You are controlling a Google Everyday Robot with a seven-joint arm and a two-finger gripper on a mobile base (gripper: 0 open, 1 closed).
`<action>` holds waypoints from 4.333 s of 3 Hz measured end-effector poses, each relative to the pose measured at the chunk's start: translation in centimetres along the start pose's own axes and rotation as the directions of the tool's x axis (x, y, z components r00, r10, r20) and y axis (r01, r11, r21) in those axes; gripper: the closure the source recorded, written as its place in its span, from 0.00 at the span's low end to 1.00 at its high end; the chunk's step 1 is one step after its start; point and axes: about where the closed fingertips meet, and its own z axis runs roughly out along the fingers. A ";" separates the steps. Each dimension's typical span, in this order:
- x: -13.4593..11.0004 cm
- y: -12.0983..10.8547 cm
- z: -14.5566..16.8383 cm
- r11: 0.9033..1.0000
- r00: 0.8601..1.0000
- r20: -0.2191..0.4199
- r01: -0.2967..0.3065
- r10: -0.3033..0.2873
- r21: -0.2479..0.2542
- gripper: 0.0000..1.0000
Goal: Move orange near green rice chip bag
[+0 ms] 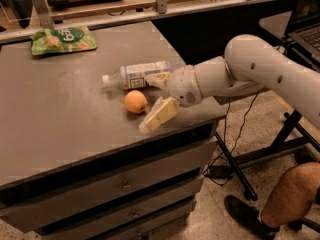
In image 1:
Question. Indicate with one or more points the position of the person's bare leg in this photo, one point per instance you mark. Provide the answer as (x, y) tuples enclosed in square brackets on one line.
[(292, 197)]

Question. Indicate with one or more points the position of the black shoe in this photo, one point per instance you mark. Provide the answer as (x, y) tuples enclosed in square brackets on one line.
[(248, 217)]

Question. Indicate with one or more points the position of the orange fruit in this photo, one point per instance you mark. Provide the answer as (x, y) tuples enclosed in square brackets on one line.
[(135, 102)]

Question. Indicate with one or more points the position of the metal railing shelf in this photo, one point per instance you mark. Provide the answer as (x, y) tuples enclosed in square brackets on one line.
[(105, 14)]

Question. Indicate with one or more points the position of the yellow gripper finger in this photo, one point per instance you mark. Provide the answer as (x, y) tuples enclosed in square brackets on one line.
[(162, 111), (158, 80)]

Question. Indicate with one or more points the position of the black table leg frame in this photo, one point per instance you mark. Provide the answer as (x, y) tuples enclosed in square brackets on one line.
[(291, 137)]

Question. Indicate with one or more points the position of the clear plastic water bottle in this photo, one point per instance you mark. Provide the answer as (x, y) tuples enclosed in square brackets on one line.
[(133, 76)]

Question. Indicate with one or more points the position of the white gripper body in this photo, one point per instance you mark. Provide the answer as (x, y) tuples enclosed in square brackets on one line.
[(182, 85)]

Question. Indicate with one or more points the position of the black laptop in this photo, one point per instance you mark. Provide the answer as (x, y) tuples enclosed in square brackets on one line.
[(304, 26)]

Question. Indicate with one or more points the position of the green rice chip bag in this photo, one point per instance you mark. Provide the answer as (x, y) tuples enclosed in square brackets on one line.
[(67, 40)]

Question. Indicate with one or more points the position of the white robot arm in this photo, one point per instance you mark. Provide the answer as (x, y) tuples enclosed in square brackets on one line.
[(247, 65)]

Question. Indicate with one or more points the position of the grey drawer cabinet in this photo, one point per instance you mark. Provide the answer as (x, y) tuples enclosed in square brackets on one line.
[(74, 164)]

